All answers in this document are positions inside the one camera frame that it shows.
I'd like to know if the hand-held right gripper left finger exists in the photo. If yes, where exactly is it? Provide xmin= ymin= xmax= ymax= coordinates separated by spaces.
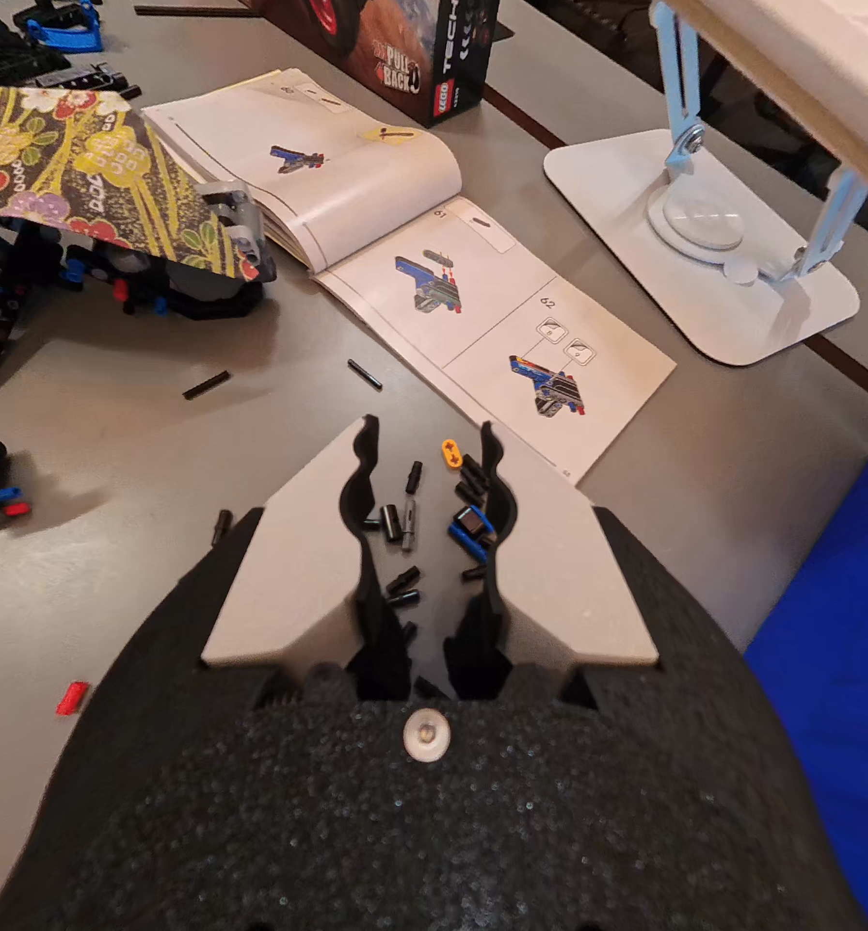
xmin=200 ymin=415 xmax=413 ymax=702

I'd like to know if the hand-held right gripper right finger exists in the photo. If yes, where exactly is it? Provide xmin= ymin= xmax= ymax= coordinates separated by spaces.
xmin=443 ymin=420 xmax=660 ymax=702

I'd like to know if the black lego vehicle chassis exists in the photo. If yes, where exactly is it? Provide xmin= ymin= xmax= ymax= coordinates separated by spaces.
xmin=0 ymin=178 xmax=269 ymax=394

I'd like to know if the blue lego connector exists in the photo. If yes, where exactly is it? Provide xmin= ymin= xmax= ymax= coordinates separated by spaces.
xmin=447 ymin=505 xmax=497 ymax=564

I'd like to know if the pile of small lego pins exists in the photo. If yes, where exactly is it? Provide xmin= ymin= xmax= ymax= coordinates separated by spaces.
xmin=361 ymin=460 xmax=495 ymax=699

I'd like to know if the lego set box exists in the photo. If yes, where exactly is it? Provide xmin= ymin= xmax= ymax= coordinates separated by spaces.
xmin=241 ymin=0 xmax=500 ymax=128

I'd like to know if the pile of black lego pieces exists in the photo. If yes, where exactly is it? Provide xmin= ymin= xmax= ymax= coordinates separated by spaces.
xmin=0 ymin=0 xmax=144 ymax=99

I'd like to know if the blue lego panel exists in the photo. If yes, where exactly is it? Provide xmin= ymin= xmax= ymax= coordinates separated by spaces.
xmin=25 ymin=3 xmax=105 ymax=53

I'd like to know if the blue plastic bin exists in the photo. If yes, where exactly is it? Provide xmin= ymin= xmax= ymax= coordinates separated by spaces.
xmin=743 ymin=442 xmax=868 ymax=931

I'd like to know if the open instruction booklet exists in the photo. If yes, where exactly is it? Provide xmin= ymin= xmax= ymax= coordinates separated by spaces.
xmin=142 ymin=67 xmax=677 ymax=484

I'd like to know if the white tablet stand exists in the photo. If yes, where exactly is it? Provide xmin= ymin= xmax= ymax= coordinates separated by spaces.
xmin=543 ymin=0 xmax=868 ymax=367

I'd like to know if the floral patterned paper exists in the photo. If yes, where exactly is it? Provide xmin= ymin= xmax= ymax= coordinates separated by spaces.
xmin=0 ymin=86 xmax=278 ymax=281

